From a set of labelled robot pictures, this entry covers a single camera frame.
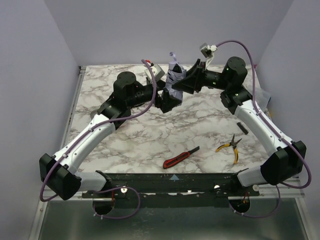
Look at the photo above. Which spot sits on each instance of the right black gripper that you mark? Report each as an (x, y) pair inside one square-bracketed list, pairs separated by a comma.
[(198, 76)]

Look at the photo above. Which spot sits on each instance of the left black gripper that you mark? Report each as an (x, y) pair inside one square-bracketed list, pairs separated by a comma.
[(159, 96)]

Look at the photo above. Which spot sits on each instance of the lavender folding umbrella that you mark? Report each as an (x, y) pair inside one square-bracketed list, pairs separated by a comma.
[(176, 72)]

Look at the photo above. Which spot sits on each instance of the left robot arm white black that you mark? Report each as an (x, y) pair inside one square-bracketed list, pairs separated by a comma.
[(60, 172)]

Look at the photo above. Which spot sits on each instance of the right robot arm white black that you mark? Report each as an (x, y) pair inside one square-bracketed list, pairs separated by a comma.
[(284, 154)]

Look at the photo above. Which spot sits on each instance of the red black utility knife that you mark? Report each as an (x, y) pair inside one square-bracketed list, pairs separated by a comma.
[(169, 163)]

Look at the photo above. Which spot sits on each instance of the small black comb part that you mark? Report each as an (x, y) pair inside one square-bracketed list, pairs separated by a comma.
[(242, 128)]

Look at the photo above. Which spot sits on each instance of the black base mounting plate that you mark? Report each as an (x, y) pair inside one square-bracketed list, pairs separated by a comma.
[(132, 198)]

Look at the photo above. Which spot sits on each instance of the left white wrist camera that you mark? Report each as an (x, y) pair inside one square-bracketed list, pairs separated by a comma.
[(157, 71)]

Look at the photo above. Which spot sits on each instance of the aluminium frame rail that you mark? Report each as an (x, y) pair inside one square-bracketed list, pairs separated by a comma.
[(152, 184)]

